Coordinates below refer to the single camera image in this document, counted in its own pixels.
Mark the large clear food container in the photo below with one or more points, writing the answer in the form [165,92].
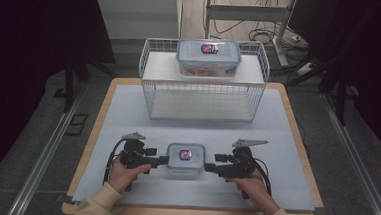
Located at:
[194,59]

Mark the aluminium floor rail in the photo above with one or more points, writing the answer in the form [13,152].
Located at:
[359,158]
[46,159]

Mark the person's right hand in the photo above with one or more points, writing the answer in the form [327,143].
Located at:
[253,188]

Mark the white power strip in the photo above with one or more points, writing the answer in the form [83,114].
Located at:
[303,69]

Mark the small clear food container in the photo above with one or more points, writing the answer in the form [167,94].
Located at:
[175,160]

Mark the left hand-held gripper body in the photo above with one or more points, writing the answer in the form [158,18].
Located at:
[134,154]

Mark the wooden table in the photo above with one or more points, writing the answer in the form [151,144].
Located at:
[188,214]

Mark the white panel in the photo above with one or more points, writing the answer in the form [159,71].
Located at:
[134,14]

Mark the light blue table mat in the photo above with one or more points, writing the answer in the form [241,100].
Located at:
[210,132]

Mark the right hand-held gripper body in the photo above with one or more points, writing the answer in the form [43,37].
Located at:
[240,164]

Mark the black metal stand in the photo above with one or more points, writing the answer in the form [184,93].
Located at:
[341,96]
[69,80]

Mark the grey metal desk frame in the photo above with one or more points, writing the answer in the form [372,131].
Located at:
[244,12]

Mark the person's left hand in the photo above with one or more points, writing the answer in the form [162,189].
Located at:
[120,176]

